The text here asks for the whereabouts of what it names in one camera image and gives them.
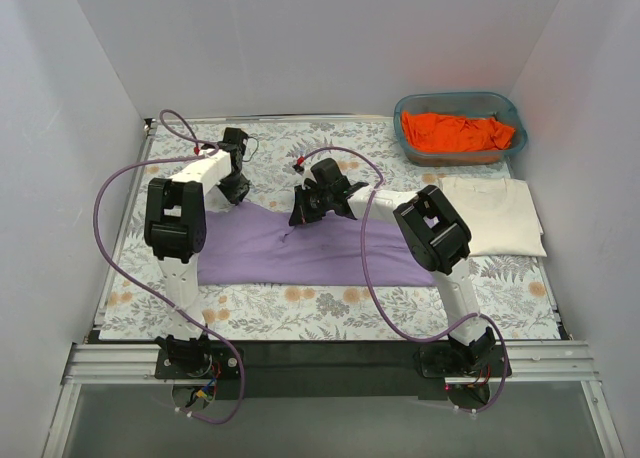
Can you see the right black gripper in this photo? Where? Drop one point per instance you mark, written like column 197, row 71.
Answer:
column 304, row 205

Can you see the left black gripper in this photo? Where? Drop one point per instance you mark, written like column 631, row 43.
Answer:
column 236, row 187

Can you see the purple t shirt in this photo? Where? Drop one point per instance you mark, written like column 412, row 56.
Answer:
column 250, row 244

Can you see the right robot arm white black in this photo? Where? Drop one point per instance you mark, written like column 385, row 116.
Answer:
column 438, row 240

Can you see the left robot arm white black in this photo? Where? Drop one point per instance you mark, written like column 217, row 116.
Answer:
column 175, row 229

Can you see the orange t shirt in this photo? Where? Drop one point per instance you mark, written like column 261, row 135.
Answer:
column 440, row 133

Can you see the teal plastic basket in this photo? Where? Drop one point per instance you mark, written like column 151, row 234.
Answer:
column 468, row 104

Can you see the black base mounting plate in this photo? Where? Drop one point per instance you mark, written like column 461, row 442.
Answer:
column 319, row 369

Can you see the folded white t shirt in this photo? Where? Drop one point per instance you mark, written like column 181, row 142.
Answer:
column 500, row 214

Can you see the floral table cloth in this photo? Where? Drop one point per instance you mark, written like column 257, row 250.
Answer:
column 511, row 290

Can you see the aluminium frame rail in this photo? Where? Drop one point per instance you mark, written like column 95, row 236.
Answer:
column 553, row 405

